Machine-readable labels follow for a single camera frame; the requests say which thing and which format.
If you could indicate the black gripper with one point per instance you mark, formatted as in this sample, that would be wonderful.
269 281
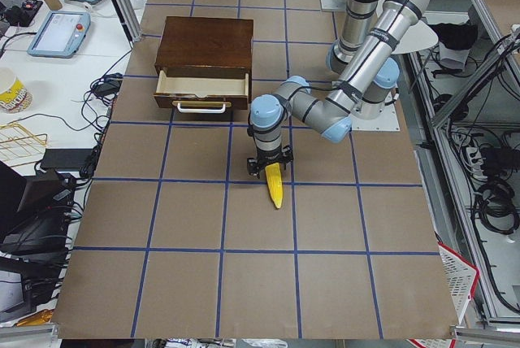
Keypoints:
270 157

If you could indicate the yellow toy corn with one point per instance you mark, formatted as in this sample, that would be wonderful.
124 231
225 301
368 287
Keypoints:
275 184

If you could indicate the wooden drawer with white handle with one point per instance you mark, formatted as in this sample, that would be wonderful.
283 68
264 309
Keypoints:
199 95

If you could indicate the dark wooden drawer box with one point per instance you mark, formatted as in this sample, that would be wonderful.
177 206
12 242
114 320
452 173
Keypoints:
206 47

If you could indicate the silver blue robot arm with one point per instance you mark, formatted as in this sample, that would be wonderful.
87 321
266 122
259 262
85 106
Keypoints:
371 32

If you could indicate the black power brick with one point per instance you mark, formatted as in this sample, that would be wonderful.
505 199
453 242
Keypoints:
106 88

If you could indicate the white plastic basket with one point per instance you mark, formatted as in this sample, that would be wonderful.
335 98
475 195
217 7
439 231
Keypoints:
462 277

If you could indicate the near blue teach pendant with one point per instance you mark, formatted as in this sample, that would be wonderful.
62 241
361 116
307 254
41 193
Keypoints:
60 35

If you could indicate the black electronics box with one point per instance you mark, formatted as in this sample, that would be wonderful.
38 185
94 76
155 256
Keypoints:
34 211

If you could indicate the yellow white paper cup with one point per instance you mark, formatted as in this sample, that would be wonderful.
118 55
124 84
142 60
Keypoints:
14 95

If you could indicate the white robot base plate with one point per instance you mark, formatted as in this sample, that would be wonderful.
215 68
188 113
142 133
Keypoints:
373 110

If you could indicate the gold wire rack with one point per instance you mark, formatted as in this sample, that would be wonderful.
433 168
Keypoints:
19 146

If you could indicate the orange screwdriver handle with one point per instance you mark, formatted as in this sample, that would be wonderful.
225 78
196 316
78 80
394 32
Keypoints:
36 319

